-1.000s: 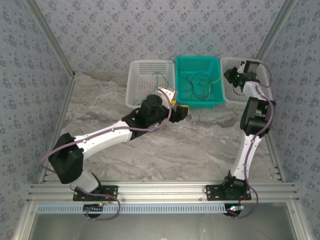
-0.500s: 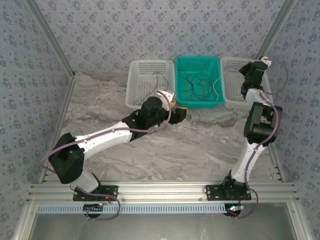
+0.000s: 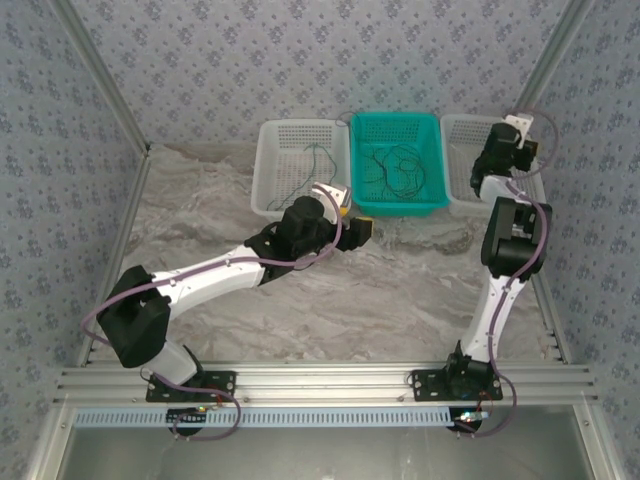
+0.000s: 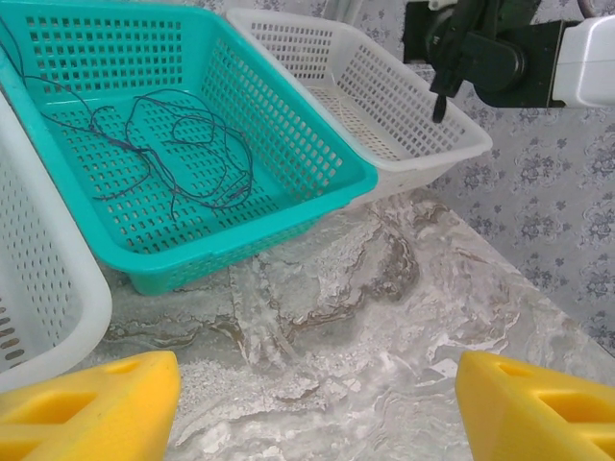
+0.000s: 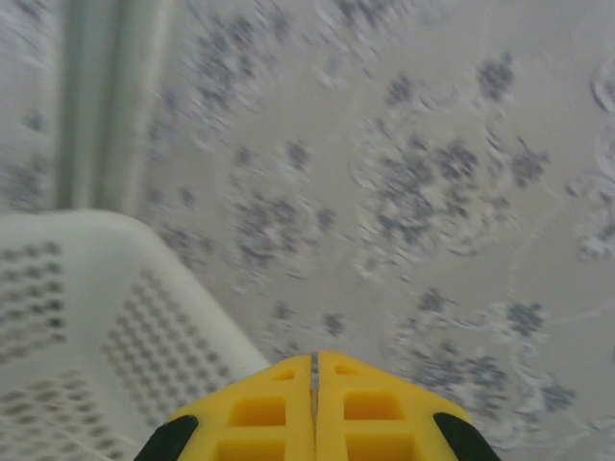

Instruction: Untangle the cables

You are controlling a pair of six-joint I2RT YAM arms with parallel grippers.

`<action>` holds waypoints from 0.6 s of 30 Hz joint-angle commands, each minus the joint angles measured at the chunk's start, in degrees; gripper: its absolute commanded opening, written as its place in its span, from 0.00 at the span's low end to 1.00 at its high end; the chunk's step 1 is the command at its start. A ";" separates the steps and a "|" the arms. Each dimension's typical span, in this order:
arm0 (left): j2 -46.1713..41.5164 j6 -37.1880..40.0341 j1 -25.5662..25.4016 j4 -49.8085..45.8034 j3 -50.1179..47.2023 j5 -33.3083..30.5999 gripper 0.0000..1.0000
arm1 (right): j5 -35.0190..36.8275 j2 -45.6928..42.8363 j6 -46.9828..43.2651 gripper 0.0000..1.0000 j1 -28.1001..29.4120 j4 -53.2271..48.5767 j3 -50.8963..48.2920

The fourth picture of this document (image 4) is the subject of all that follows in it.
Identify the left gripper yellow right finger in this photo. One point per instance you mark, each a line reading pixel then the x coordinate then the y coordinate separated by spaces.
pixel 519 413

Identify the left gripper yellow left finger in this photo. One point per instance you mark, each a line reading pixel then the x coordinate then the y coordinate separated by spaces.
pixel 96 413

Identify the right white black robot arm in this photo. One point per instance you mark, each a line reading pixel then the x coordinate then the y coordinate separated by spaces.
pixel 591 57

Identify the white perforated plastic basket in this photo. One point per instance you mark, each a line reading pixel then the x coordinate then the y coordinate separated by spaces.
pixel 432 165
pixel 91 288

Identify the teal perforated plastic basket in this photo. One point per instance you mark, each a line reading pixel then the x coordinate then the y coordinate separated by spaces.
pixel 192 269

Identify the aluminium frame post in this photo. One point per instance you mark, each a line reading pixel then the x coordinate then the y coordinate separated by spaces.
pixel 348 7

